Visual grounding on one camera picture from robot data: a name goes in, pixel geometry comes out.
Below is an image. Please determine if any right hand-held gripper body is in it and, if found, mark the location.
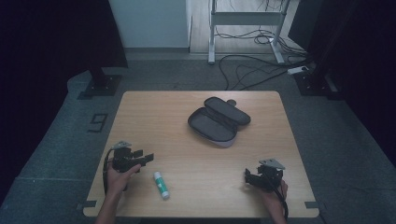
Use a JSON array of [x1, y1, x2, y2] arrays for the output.
[[255, 158, 286, 191]]

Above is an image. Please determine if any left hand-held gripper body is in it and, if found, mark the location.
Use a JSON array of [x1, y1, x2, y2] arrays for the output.
[[111, 140, 145, 174]]

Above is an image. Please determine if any white green glue stick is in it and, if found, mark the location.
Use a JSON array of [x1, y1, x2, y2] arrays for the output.
[[152, 171, 171, 201]]

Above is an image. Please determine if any dark grey pencil case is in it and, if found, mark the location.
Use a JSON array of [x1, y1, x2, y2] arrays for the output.
[[187, 96, 252, 149]]

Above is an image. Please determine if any person's right hand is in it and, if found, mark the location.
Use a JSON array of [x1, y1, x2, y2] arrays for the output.
[[259, 179, 289, 217]]

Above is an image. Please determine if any person's left hand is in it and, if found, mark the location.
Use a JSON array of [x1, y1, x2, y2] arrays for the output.
[[106, 162, 142, 196]]

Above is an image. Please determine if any black stand base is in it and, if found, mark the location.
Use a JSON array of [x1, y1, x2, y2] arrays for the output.
[[293, 68, 344, 101], [77, 66, 122, 101]]

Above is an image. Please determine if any white power strip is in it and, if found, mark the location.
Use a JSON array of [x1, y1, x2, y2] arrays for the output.
[[286, 65, 310, 76]]

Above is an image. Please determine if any dark curtain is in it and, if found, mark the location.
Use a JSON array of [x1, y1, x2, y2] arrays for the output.
[[287, 0, 396, 167], [0, 0, 129, 206]]

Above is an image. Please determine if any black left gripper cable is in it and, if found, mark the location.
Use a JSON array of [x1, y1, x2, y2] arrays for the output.
[[102, 147, 116, 196]]

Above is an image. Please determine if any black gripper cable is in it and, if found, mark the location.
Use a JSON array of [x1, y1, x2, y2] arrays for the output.
[[102, 147, 116, 196], [266, 173, 290, 220]]

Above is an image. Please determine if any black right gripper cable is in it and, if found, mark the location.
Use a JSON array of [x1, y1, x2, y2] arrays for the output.
[[266, 173, 290, 220]]

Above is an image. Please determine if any long black floor cable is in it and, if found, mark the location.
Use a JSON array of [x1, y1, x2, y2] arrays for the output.
[[218, 53, 313, 91]]

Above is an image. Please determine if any tangle of black cables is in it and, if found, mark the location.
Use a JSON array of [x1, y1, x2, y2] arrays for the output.
[[214, 26, 308, 58]]

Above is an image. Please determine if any white metal desk frame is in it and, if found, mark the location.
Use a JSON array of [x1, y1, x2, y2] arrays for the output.
[[207, 0, 292, 65]]

